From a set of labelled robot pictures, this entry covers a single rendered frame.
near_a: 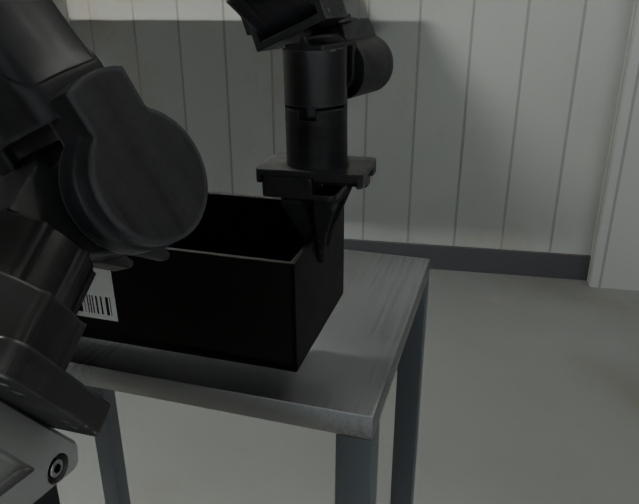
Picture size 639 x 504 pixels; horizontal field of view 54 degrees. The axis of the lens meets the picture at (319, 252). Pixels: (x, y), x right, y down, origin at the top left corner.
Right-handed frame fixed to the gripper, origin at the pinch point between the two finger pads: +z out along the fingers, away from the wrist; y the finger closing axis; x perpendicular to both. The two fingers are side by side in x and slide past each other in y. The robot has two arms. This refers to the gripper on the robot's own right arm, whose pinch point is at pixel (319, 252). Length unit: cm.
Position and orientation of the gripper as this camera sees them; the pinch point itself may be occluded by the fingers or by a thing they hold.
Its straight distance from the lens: 62.1
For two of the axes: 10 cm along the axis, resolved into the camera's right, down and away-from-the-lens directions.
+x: -2.9, 3.8, -8.8
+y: -9.6, -1.0, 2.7
